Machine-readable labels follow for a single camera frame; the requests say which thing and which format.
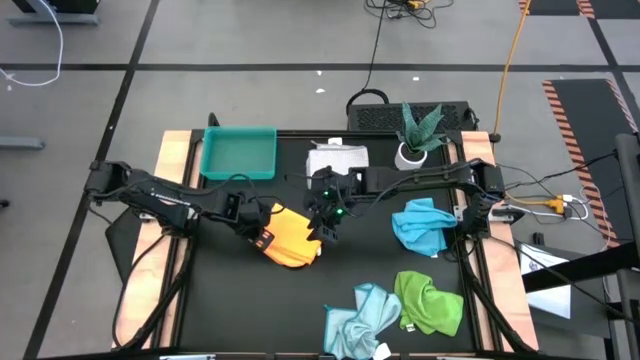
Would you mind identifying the grey floor bar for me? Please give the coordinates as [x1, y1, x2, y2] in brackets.
[0, 137, 46, 151]

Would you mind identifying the black rig frame beam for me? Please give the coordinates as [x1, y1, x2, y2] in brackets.
[522, 239, 640, 294]

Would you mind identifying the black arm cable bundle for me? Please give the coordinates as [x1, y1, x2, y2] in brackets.
[112, 234, 194, 351]
[457, 239, 536, 354]

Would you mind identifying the white waffle-weave towel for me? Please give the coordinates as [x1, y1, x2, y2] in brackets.
[305, 137, 370, 190]

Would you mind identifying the black table frame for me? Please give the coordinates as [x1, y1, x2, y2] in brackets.
[159, 128, 501, 360]

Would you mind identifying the yellow cable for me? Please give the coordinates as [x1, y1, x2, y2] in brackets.
[492, 0, 531, 144]

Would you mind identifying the black cable tangle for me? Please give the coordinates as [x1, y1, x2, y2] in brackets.
[364, 0, 454, 29]

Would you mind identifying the white paper sheet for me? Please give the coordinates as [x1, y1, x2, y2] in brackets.
[519, 242, 572, 320]

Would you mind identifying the wooden side board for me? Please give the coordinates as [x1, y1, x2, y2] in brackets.
[459, 130, 540, 351]
[112, 130, 194, 350]

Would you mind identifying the white power cable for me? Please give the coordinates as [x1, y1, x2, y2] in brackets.
[504, 187, 591, 221]

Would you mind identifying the teal plastic bin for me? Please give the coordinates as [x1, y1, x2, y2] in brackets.
[199, 125, 279, 181]

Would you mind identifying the orange microfiber towel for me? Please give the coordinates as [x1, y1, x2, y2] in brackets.
[258, 202, 324, 269]

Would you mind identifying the green microfiber towel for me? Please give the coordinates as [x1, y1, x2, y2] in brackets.
[393, 270, 465, 337]

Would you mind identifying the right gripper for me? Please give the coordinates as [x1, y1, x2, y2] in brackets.
[305, 192, 349, 245]

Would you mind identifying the bright blue microfiber towel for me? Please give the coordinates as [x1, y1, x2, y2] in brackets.
[391, 197, 459, 259]

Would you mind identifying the black rig frame post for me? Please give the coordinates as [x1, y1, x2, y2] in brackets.
[614, 132, 640, 360]

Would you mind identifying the long black cable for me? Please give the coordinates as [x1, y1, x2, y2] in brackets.
[344, 0, 391, 116]

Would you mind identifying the black vented computer case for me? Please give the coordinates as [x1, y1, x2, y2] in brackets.
[346, 101, 476, 134]

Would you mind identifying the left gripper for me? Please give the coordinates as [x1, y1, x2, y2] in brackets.
[234, 197, 277, 250]

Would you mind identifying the pale blue teal-edged towel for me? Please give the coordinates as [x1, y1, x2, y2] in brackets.
[323, 282, 404, 360]

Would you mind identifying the black orange-striped floor mat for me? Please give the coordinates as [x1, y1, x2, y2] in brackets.
[542, 78, 640, 246]
[519, 0, 640, 20]

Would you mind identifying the snake plant in white pot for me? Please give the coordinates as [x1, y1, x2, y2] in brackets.
[393, 102, 449, 171]

